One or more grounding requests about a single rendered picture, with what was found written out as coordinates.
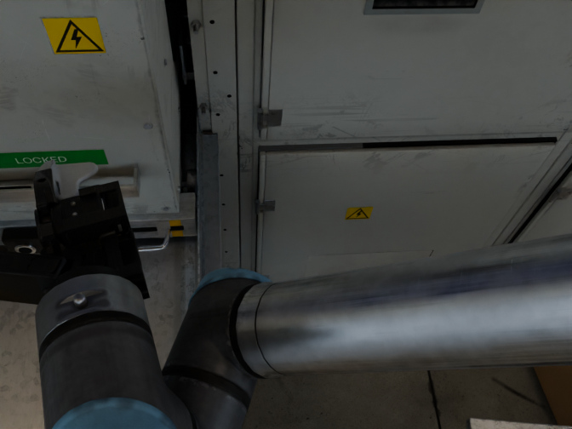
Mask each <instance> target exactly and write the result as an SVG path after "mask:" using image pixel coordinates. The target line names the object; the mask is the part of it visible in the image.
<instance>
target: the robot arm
mask: <svg viewBox="0 0 572 429"><path fill-rule="evenodd" d="M97 171H98V166H97V165H96V164H95V163H91V162H87V163H69V164H56V163H55V160H50V161H47V162H45V163H44V164H43V165H42V166H41V167H40V168H39V170H38V171H37V172H36V173H35V177H34V181H33V185H34V193H35V198H36V207H37V209H35V211H34V215H35V221H36V226H37V234H38V237H39V240H40V243H41V244H42V246H43V248H42V250H41V251H40V255H35V254H27V253H19V252H10V251H2V250H0V300H3V301H11V302H19V303H26V304H34V305H37V309H36V313H35V320H36V331H37V350H38V357H39V368H40V379H41V388H42V399H43V418H44V428H45V429H241V428H242V425H243V421H244V418H245V415H246V413H247V411H248V409H249V404H250V401H251V398H252V396H253V393H254V390H255V386H256V383H257V380H258V379H268V378H278V377H281V376H283V375H317V374H341V373H366V372H391V371H416V370H441V369H490V368H515V367H540V366H565V365H572V233H569V234H563V235H558V236H553V237H544V238H538V239H533V240H528V241H522V242H517V243H508V244H502V245H497V246H492V247H487V248H481V249H472V250H467V251H461V252H456V253H451V254H446V255H436V256H431V257H426V258H421V259H416V260H406V261H401V262H396V263H391V264H385V265H380V266H371V267H365V268H360V269H355V270H350V271H344V272H335V273H330V274H324V275H319V276H314V277H304V278H299V279H294V280H289V281H283V282H278V283H274V282H273V281H271V280H270V279H269V278H267V277H265V276H263V275H261V274H259V273H257V272H253V271H250V270H247V269H243V268H238V269H234V268H230V267H226V268H221V269H217V270H214V271H212V272H210V273H208V274H207V275H206V276H204V277H203V279H202V280H201V282H200V284H199V285H198V287H197V289H196V290H195V291H194V293H193V294H192V297H191V299H190V300H189V303H188V310H187V312H186V315H185V317H184V320H183V322H182V324H181V326H180V330H179V332H178V334H177V336H176V338H175V341H174V344H173V346H172V348H171V350H170V353H169V356H168V358H167V360H166V363H165V365H164V367H163V370H161V367H160V363H159V360H158V356H157V350H156V347H155V343H154V339H153V336H152V331H151V327H150V324H149V320H148V316H147V313H146V307H145V303H144V299H148V298H150V295H149V292H148V288H147V285H146V280H145V276H144V272H143V269H142V264H141V260H140V255H139V251H138V248H137V244H136V241H135V238H134V232H133V228H132V229H131V226H130V224H129V218H128V216H127V212H126V208H125V205H124V201H123V196H122V193H121V189H120V185H119V182H118V180H117V181H113V182H110V183H106V184H103V185H95V186H89V187H79V185H80V184H81V183H82V182H83V181H84V180H86V179H88V178H89V177H91V176H92V175H94V174H96V173H97ZM102 201H103V204H104V208H105V210H104V209H103V204H102Z"/></svg>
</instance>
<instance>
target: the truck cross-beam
mask: <svg viewBox="0 0 572 429"><path fill-rule="evenodd" d="M196 207H197V202H196V196H195V192H188V193H180V212H179V213H166V214H129V215H128V218H129V224H130V226H131V229H132V228H133V232H134V238H149V237H159V236H158V232H157V226H156V222H155V221H164V220H180V222H181V226H171V231H183V236H197V211H196ZM20 228H37V226H36V221H35V220H0V245H4V244H3V242H2V235H3V230H4V229H20ZM183 236H180V237H183Z"/></svg>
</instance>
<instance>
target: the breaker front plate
mask: <svg viewBox="0 0 572 429"><path fill-rule="evenodd" d="M59 18H97V20H98V24H99V28H100V33H101V36H102V39H103V43H104V46H105V49H106V53H92V54H55V53H54V50H53V47H52V44H51V42H50V40H49V36H48V33H47V31H46V28H45V26H44V23H43V20H42V19H59ZM82 150H104V152H105V154H106V159H107V162H108V163H109V164H99V165H97V166H98V171H97V173H96V174H94V175H92V176H91V177H89V178H88V179H86V180H84V181H83V182H82V183H81V184H80V185H79V186H95V185H103V184H106V183H110V182H113V181H117V180H118V182H119V185H127V184H134V164H135V163H138V165H139V169H140V197H123V201H124V205H125V208H126V212H127V215H147V214H166V213H178V211H177V206H176V201H175V197H174V188H173V184H172V180H171V175H170V170H169V162H168V158H167V152H166V148H165V144H164V139H163V131H162V126H161V121H160V117H159V112H158V108H157V99H156V95H155V90H154V85H153V81H152V73H151V68H150V63H149V59H148V54H147V49H146V41H145V37H144V32H143V27H142V23H141V18H140V10H139V5H138V1H137V0H0V153H11V152H58V151H82ZM39 168H40V167H31V168H9V169H0V187H6V186H31V188H34V185H33V181H34V177H35V173H36V172H37V171H38V170H39ZM35 209H37V207H36V202H21V203H0V220H35V215H34V211H35Z"/></svg>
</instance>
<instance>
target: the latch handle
mask: <svg viewBox="0 0 572 429"><path fill-rule="evenodd" d="M170 234H171V229H169V228H168V229H166V235H165V239H164V242H163V244H162V245H158V246H148V247H137V248H138V251H139V252H146V251H157V250H162V249H165V248H166V247H167V246H168V244H169V239H170Z"/></svg>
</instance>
